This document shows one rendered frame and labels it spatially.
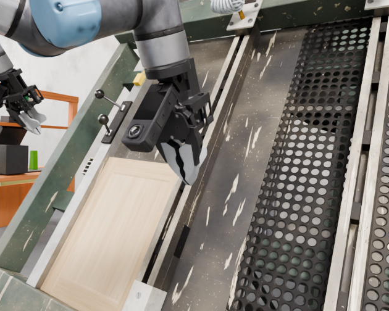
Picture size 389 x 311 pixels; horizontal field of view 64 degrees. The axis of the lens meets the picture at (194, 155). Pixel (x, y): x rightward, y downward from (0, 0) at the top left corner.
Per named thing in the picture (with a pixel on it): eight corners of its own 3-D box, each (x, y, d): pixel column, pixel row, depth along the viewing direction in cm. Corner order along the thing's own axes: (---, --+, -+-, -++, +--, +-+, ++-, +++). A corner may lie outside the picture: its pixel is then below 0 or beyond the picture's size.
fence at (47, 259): (36, 285, 103) (25, 282, 100) (150, 69, 140) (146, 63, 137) (44, 290, 100) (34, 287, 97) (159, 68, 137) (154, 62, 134)
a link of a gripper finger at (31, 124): (45, 137, 99) (28, 112, 94) (31, 140, 101) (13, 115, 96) (50, 132, 101) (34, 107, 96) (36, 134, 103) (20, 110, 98)
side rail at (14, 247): (12, 268, 121) (-15, 261, 112) (132, 59, 164) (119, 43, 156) (20, 273, 117) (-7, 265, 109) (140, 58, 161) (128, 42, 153)
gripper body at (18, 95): (31, 112, 93) (6, 74, 86) (10, 116, 96) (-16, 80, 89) (46, 100, 99) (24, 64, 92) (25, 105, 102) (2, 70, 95)
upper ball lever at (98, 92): (121, 115, 126) (91, 96, 121) (126, 107, 128) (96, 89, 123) (125, 112, 123) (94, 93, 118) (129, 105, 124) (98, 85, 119)
